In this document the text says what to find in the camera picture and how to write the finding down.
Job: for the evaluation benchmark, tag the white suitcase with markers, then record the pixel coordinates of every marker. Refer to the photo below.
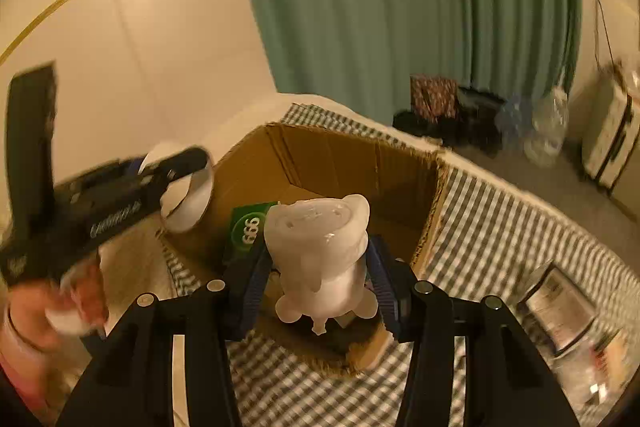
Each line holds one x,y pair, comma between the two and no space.
610,137

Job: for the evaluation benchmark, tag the brown patterned bag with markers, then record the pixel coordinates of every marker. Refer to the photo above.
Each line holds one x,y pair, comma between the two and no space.
432,97

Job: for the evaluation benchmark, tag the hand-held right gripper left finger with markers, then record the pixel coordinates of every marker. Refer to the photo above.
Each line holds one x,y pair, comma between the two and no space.
255,279

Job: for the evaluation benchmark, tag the pack of water bottles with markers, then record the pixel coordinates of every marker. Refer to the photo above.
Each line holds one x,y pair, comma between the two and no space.
515,117

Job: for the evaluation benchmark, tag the clear plastic bag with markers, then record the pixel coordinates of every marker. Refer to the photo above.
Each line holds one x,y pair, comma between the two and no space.
590,372

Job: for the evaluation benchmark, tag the black bag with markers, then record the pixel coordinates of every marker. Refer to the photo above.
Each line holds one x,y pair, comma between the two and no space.
475,117

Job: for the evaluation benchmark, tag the wide green curtain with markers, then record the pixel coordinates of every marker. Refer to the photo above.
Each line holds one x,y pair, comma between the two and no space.
375,7

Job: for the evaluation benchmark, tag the clear tape roll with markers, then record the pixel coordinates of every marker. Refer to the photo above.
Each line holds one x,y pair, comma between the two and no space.
192,207

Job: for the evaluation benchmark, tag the green checked blanket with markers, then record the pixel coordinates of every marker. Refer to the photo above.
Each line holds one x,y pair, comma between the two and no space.
475,217

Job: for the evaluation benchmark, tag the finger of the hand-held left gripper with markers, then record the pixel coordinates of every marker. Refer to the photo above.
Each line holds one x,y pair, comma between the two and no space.
180,159

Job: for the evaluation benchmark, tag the person's left hand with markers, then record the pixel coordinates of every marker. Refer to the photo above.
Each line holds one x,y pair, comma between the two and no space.
85,294

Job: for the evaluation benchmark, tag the large clear water bottle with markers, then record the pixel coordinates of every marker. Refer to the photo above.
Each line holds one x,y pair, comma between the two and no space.
547,127

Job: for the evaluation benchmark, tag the plastic bags on suitcase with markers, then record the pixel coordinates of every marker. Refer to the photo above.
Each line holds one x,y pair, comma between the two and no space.
630,77

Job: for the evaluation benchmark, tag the brown cardboard box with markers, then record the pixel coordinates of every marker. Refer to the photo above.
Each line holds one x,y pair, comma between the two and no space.
340,167

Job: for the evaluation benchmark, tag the green and white medicine box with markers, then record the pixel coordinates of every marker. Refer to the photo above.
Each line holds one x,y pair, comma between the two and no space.
245,227

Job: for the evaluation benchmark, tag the white plastic figurine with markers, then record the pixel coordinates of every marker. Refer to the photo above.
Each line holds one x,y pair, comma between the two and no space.
315,247

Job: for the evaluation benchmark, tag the black-edged printed pouch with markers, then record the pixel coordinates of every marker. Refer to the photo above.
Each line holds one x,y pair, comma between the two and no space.
555,307

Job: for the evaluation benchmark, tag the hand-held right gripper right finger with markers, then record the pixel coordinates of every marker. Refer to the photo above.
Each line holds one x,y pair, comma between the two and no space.
381,279

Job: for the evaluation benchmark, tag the person's left forearm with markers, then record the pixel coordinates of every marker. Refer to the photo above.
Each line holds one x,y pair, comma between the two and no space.
20,377

